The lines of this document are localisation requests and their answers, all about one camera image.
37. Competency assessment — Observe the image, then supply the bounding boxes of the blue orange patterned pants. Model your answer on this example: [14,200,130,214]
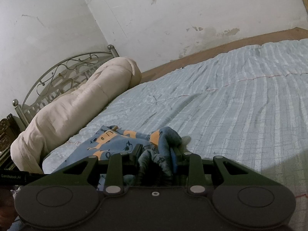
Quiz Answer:
[56,125,182,187]

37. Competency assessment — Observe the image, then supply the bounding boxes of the pink rolled comforter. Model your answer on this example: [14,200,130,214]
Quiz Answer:
[10,57,141,174]

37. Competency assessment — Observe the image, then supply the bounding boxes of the dark carved wooden furniture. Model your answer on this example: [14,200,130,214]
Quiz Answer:
[0,114,21,171]

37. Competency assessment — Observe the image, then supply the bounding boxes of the brown wooden bed frame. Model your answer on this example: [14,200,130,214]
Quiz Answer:
[141,27,307,83]

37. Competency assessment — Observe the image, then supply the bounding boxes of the grey metal headboard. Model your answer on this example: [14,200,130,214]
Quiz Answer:
[13,44,119,127]

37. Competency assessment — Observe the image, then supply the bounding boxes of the light blue bed sheet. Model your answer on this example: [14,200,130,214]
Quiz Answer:
[42,39,307,230]

